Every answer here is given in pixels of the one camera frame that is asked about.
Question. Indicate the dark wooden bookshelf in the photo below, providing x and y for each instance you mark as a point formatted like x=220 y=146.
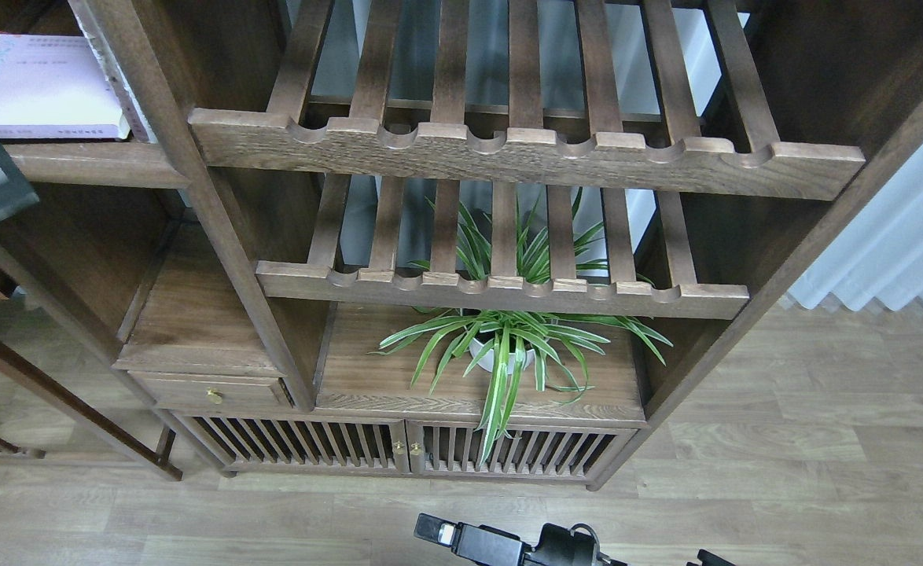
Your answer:
x=268 y=238

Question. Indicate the white upright book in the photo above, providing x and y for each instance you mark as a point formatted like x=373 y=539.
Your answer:
x=109 y=64

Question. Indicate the dark wooden side furniture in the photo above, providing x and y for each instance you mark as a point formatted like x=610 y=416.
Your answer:
x=66 y=307

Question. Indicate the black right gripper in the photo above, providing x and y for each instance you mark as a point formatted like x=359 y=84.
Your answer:
x=485 y=545

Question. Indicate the green spider plant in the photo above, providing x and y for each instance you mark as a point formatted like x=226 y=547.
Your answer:
x=510 y=341

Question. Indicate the white purple paperback book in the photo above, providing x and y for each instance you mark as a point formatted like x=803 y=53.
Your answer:
x=52 y=86

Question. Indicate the white pleated curtain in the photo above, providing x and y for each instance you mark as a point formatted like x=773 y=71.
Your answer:
x=877 y=261

